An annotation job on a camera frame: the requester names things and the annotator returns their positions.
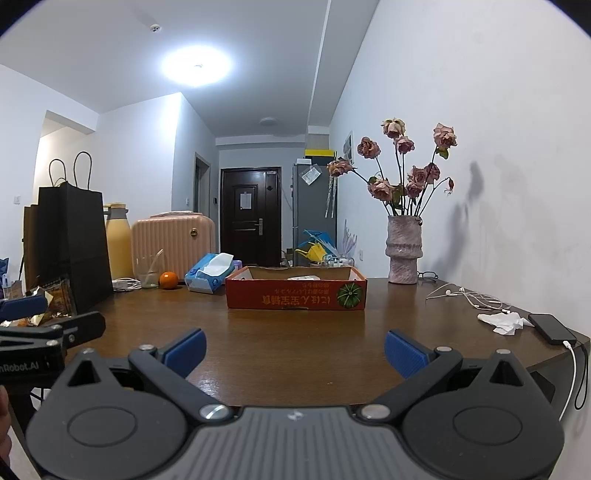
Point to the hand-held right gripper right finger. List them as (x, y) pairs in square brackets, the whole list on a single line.
[(406, 353)]

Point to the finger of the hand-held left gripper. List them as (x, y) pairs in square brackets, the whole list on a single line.
[(87, 323), (25, 306)]

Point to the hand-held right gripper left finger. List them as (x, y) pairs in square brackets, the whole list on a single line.
[(187, 350)]

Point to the red cardboard box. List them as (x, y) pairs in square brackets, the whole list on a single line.
[(277, 295)]

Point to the white labelled bottle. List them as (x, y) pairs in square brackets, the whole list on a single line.
[(304, 278)]

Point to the person's left hand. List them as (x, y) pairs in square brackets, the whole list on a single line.
[(3, 424)]

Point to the shiny snack packet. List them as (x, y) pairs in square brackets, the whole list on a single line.
[(57, 295)]

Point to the orange fruit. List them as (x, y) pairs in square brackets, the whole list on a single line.
[(168, 280)]

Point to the blue tissue pack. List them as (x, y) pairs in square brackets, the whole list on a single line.
[(203, 279)]

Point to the clear glass cup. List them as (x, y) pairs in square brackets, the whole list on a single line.
[(148, 279)]

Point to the black eyeglasses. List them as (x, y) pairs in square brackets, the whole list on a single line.
[(431, 275)]

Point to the black paper bag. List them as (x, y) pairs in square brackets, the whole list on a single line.
[(74, 240)]

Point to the yellow thermos bottle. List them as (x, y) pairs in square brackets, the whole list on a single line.
[(120, 244)]

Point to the crumpled white tissue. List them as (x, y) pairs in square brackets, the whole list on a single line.
[(503, 323)]

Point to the pink ceramic vase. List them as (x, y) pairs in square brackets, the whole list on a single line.
[(405, 251)]

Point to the pink ribbed suitcase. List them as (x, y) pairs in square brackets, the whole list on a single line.
[(175, 240)]

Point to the white storage rack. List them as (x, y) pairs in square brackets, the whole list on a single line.
[(339, 261)]

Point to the purple dried grass bundle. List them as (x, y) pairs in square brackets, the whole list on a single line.
[(351, 240)]

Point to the yellow watering can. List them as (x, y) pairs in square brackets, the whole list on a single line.
[(316, 254)]

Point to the dark brown entrance door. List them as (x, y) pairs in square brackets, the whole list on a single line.
[(250, 221)]

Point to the black smartphone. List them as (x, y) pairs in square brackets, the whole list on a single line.
[(551, 328)]

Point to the grey fridge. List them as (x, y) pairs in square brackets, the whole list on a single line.
[(314, 217)]

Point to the dried pink roses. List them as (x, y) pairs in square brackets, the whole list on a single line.
[(381, 189)]

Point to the interior door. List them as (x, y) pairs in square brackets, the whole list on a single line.
[(202, 182)]

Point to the clear plastic bag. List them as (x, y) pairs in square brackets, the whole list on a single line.
[(310, 176)]

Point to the yellow and black box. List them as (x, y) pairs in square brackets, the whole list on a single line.
[(319, 152)]

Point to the round ceiling light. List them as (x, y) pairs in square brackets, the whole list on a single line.
[(196, 66)]

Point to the blue plastic frame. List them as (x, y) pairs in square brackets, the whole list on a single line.
[(323, 237)]

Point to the wall picture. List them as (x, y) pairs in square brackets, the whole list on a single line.
[(348, 147)]

